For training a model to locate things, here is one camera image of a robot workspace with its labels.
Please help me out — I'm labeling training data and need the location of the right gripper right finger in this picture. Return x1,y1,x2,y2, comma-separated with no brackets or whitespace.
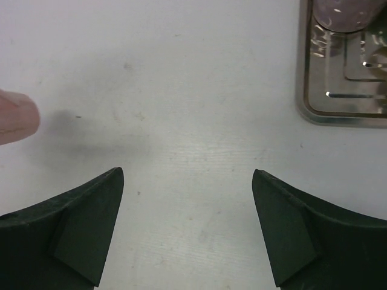
252,170,386,289

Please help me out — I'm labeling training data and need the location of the metal tray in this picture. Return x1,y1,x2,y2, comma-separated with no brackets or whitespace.
295,1,386,128

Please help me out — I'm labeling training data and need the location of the pink mug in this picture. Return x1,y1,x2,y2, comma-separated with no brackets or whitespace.
1,90,41,145

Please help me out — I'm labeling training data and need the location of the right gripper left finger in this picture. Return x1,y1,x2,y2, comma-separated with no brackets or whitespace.
1,167,124,289

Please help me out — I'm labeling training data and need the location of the lilac mug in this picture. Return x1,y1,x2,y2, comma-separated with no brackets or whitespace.
313,0,386,33

